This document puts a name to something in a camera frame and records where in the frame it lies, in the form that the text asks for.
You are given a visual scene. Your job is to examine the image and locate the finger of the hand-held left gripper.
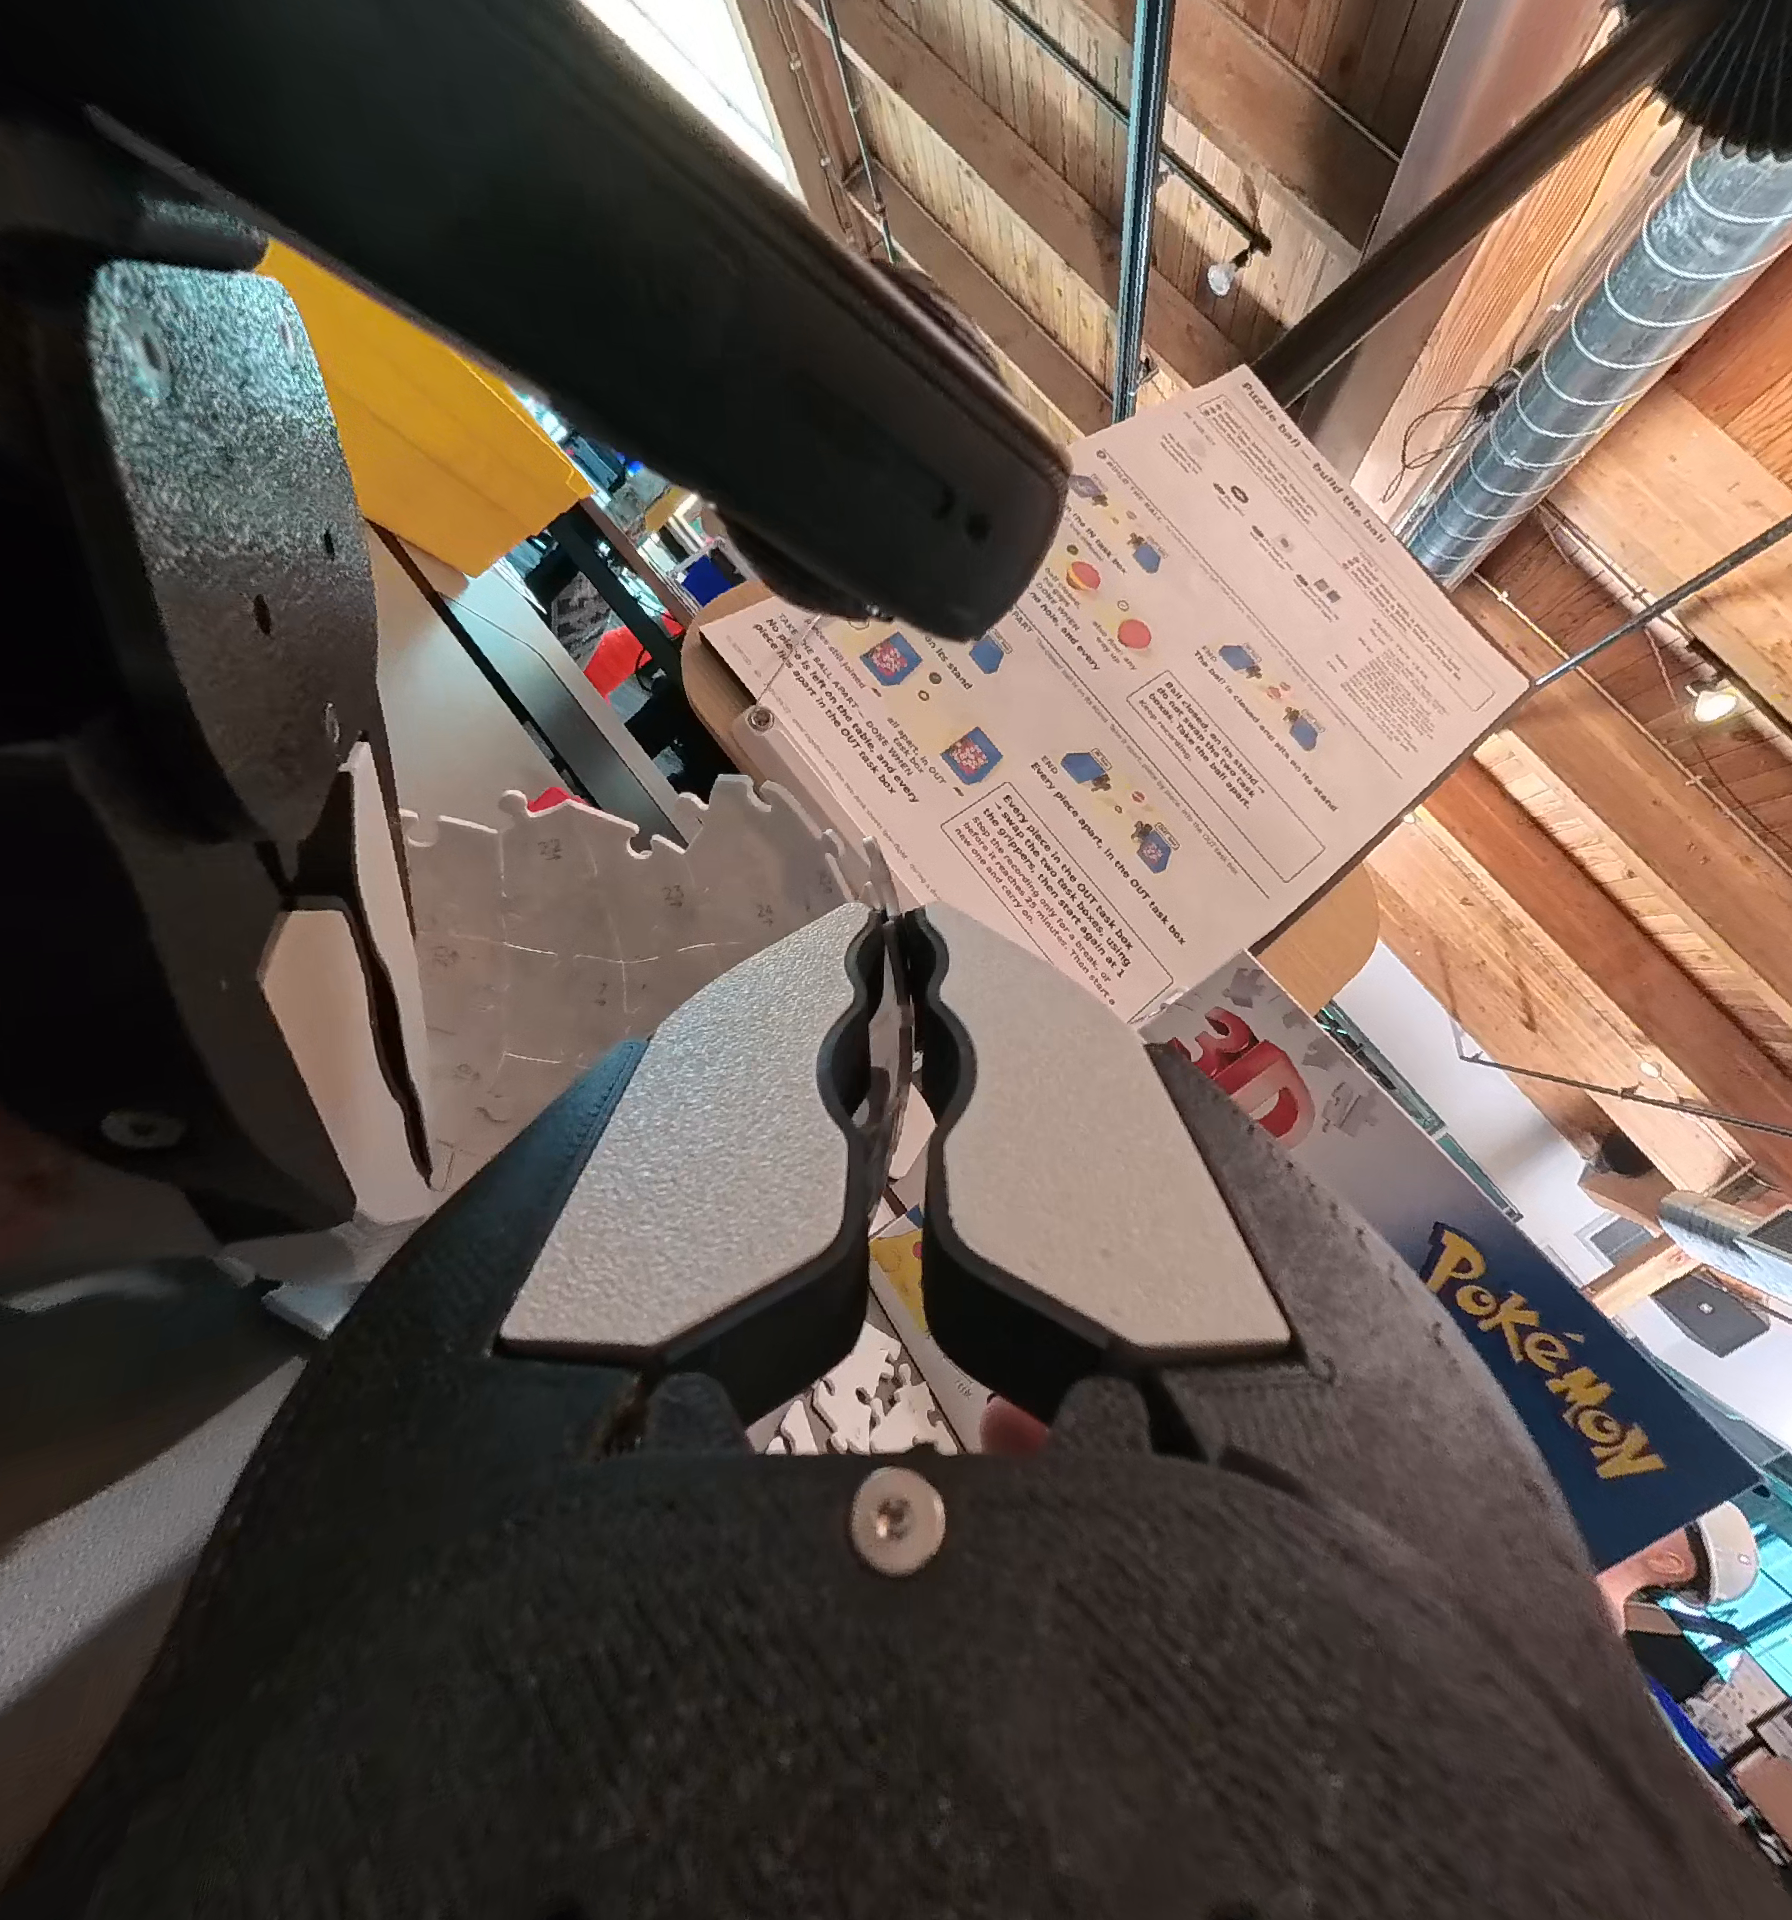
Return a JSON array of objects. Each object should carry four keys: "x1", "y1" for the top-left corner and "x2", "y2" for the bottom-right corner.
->
[
  {"x1": 255, "y1": 897, "x2": 436, "y2": 1226},
  {"x1": 292, "y1": 736, "x2": 436, "y2": 1184}
]

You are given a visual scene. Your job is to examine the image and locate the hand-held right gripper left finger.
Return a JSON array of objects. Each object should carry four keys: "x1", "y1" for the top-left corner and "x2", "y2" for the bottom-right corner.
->
[{"x1": 495, "y1": 900, "x2": 898, "y2": 1367}]

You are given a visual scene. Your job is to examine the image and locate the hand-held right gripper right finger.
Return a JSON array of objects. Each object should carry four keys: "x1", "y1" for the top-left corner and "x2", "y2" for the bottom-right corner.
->
[{"x1": 901, "y1": 900, "x2": 1294, "y2": 1374}]

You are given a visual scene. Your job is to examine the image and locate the partly built puzzle ball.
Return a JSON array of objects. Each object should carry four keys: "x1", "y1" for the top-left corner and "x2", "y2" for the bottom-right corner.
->
[{"x1": 258, "y1": 786, "x2": 910, "y2": 1339}]

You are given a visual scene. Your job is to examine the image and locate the pile of white puzzle pieces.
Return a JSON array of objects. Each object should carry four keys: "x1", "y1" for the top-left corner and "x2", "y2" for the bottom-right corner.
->
[{"x1": 754, "y1": 1320, "x2": 973, "y2": 1453}]

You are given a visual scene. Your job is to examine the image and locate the blue puzzle box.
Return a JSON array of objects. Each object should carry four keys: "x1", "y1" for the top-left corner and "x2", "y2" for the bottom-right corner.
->
[{"x1": 864, "y1": 952, "x2": 1767, "y2": 1569}]

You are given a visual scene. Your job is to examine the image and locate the yellow plastic bin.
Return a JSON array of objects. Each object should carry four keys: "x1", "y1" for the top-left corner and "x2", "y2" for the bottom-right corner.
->
[{"x1": 258, "y1": 239, "x2": 592, "y2": 579}]

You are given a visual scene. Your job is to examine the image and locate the dark desk hatch panel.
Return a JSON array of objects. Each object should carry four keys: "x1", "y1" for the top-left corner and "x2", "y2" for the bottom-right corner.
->
[{"x1": 438, "y1": 577, "x2": 696, "y2": 843}]

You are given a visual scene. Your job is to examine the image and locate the red rounded object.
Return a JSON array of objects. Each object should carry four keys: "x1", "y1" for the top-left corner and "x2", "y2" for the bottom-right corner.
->
[{"x1": 583, "y1": 621, "x2": 687, "y2": 700}]

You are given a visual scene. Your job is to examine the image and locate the laminated instruction sheet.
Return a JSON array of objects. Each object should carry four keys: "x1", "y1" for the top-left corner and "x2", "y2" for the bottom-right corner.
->
[{"x1": 702, "y1": 368, "x2": 1531, "y2": 1028}]

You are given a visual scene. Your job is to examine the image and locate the black pleated object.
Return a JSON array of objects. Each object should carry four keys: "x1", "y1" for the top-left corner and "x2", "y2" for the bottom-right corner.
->
[{"x1": 1617, "y1": 0, "x2": 1792, "y2": 160}]

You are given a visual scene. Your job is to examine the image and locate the black wall speaker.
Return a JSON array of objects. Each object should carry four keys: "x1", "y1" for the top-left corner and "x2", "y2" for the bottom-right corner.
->
[{"x1": 1654, "y1": 1276, "x2": 1772, "y2": 1359}]

